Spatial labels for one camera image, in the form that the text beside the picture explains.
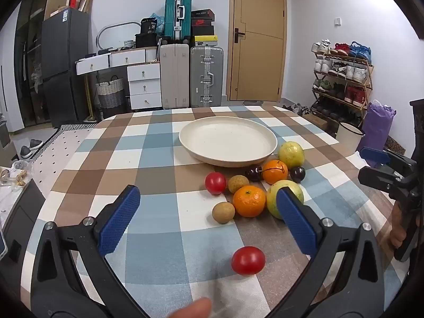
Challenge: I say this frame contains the stack of shoe boxes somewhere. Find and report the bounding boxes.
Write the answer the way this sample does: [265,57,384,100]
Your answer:
[191,9,219,47]

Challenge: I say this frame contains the oval metal hoop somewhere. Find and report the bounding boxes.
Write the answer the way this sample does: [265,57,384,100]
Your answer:
[96,21,141,50]

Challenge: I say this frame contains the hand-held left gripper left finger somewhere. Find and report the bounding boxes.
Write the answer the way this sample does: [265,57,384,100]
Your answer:
[29,185,149,318]

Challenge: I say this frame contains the beige suitcase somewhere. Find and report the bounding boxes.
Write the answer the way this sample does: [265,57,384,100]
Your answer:
[160,43,190,110]

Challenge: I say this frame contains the woven laundry basket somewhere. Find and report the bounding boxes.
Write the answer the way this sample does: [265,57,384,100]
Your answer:
[96,76,125,109]

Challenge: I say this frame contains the red cherry tomato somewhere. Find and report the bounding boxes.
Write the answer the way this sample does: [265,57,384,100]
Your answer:
[231,246,266,276]
[205,172,227,195]

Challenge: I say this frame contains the rows of shoes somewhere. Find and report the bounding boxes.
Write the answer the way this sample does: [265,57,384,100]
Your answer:
[311,39,372,121]

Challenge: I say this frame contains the orange mandarin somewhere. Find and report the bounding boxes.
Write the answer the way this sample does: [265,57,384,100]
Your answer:
[262,160,289,185]
[232,185,267,218]

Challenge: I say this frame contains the wooden shoe rack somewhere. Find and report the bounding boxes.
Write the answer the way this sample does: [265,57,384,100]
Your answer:
[311,51,375,123]

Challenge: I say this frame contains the teal suitcase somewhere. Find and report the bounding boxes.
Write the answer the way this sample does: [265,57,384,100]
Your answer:
[164,0,193,43]

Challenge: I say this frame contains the cream round plate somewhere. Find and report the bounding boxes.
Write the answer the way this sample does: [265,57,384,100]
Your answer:
[179,116,278,168]

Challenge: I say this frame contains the purple plastic bag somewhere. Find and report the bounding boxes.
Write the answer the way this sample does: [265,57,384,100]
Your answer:
[359,100,397,151]

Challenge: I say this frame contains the dark cherry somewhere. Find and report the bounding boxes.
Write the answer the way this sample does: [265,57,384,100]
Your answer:
[245,165,264,183]
[290,166,306,183]

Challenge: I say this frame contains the brown longan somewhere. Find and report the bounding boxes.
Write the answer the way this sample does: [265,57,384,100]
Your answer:
[228,175,250,194]
[212,202,236,224]

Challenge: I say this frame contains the grey aluminium suitcase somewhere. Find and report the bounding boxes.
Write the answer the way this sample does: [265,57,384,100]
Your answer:
[189,46,224,108]

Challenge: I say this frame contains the black storage box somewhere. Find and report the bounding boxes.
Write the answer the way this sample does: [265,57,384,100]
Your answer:
[135,33,163,48]

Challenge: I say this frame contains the person's left hand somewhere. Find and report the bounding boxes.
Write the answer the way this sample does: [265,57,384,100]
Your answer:
[165,297,213,318]

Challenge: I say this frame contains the dark grey refrigerator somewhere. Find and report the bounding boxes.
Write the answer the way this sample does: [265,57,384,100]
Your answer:
[41,7,90,128]

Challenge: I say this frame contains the shoes on floor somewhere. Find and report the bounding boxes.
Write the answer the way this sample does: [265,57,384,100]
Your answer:
[283,104,312,116]

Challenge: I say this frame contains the brown cardboard box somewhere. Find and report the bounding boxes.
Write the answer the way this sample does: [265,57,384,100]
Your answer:
[304,114,328,131]

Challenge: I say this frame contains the yellow-green round fruit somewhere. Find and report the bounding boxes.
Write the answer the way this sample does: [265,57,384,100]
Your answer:
[277,141,305,170]
[266,180,304,219]

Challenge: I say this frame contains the white enamel bucket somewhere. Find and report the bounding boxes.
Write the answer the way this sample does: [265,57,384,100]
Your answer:
[335,121,365,153]

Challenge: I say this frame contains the grey slippers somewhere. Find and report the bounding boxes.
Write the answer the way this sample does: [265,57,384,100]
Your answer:
[19,139,43,159]

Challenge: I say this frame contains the person's right hand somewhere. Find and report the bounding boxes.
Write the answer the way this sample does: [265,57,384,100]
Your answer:
[389,203,407,249]

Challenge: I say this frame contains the checkered tablecloth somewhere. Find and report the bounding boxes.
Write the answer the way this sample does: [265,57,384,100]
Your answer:
[20,105,411,318]

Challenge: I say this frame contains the white drawer cabinet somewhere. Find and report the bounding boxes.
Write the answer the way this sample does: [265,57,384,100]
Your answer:
[76,47,163,111]

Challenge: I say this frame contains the wooden door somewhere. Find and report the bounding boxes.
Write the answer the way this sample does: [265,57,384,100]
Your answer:
[228,0,287,101]

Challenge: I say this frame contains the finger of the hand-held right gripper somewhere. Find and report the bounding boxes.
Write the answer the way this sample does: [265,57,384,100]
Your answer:
[358,166,411,199]
[359,146,417,173]

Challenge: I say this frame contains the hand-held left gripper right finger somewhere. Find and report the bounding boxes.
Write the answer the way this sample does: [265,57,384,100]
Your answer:
[276,187,386,318]

